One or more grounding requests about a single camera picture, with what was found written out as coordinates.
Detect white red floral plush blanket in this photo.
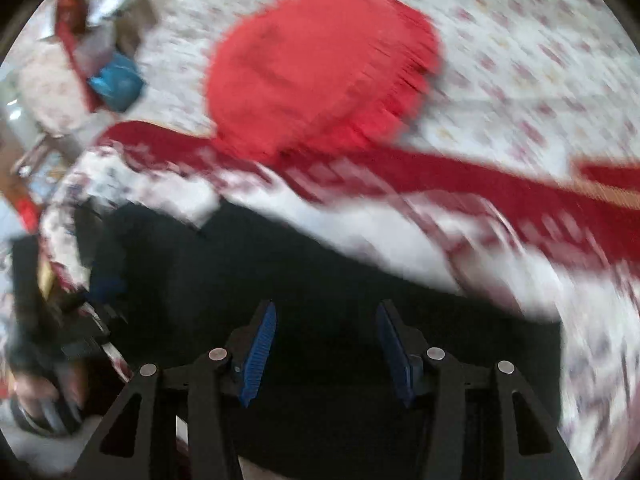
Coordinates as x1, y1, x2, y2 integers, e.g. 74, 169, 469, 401
40, 122, 639, 479

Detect blue plastic bag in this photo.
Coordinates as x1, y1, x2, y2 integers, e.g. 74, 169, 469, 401
88, 51, 144, 113

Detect floral white bed sheet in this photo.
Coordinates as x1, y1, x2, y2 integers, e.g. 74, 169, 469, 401
130, 0, 639, 178

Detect red heart-shaped ruffled cushion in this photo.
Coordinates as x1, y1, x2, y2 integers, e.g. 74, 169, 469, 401
205, 0, 440, 162

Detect black pants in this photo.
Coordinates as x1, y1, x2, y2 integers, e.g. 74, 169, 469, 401
89, 203, 562, 479

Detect red cloth item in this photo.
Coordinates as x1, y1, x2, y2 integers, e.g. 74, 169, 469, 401
54, 0, 102, 113

